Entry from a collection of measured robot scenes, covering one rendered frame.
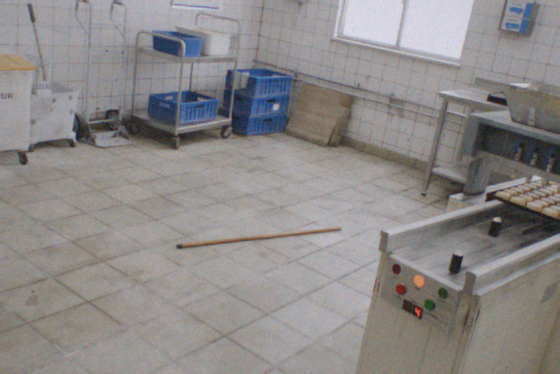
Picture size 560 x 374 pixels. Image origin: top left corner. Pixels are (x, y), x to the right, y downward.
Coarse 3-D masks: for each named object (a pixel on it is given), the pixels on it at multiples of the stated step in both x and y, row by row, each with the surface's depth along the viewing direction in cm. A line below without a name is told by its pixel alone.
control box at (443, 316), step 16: (416, 272) 178; (384, 288) 187; (416, 288) 179; (432, 288) 175; (448, 288) 171; (400, 304) 183; (416, 304) 179; (448, 304) 172; (432, 320) 176; (448, 320) 172
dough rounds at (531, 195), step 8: (528, 184) 252; (536, 184) 255; (552, 184) 261; (504, 192) 237; (512, 192) 238; (520, 192) 241; (528, 192) 243; (536, 192) 243; (544, 192) 246; (552, 192) 249; (512, 200) 231; (520, 200) 230; (528, 200) 233; (536, 200) 232; (544, 200) 234; (552, 200) 236; (536, 208) 225; (544, 208) 224; (552, 208) 227; (552, 216) 222
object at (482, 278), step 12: (552, 240) 200; (516, 252) 186; (528, 252) 187; (540, 252) 192; (552, 252) 200; (492, 264) 174; (504, 264) 175; (516, 264) 182; (528, 264) 189; (468, 276) 165; (480, 276) 166; (492, 276) 172; (504, 276) 178; (468, 288) 167; (480, 288) 169
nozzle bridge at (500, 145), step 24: (480, 120) 236; (504, 120) 235; (480, 144) 243; (504, 144) 239; (528, 144) 233; (552, 144) 226; (480, 168) 252; (528, 168) 229; (552, 168) 227; (480, 192) 260
